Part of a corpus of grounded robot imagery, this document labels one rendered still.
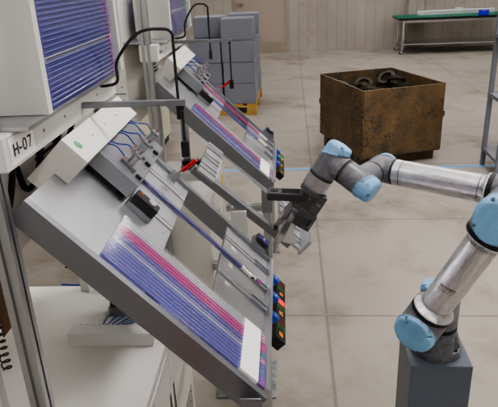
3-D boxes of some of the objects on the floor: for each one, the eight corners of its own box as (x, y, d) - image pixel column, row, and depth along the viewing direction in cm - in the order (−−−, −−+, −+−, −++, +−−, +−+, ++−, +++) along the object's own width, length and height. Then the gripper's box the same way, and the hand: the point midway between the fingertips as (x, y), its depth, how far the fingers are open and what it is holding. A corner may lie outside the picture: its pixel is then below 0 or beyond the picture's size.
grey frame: (272, 411, 229) (254, -125, 156) (268, 614, 157) (232, -205, 84) (139, 410, 232) (61, -114, 160) (75, 608, 160) (-119, -182, 88)
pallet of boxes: (257, 115, 702) (253, 18, 658) (193, 115, 709) (185, 20, 666) (262, 95, 808) (259, 10, 765) (207, 97, 816) (201, 13, 772)
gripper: (330, 209, 156) (292, 264, 163) (324, 185, 174) (291, 235, 181) (303, 195, 155) (266, 250, 162) (301, 171, 173) (268, 223, 180)
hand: (272, 238), depth 171 cm, fingers open, 14 cm apart
